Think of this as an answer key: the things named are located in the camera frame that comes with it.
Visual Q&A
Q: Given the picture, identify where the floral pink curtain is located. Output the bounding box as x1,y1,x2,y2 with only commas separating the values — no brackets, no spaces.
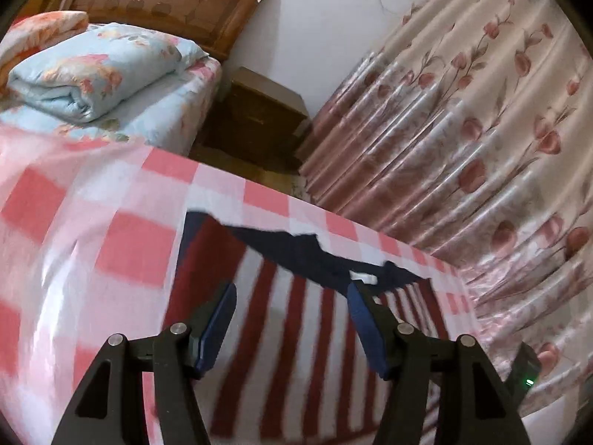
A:
302,0,592,415

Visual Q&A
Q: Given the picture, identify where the orange floral pillow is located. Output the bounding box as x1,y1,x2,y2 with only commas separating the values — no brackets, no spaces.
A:
0,11,89,93

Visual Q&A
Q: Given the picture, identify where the light blue floral quilt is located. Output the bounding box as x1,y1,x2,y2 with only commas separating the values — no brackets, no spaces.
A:
7,22,209,123

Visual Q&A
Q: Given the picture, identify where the wooden nightstand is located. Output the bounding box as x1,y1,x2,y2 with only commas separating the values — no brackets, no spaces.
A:
198,66,309,172

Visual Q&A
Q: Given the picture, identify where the red grey striped sweater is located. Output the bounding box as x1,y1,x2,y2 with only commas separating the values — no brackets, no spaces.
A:
165,211,447,444

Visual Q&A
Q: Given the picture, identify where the pink checkered bed sheet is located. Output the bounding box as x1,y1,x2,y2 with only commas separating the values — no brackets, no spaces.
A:
1,126,478,444

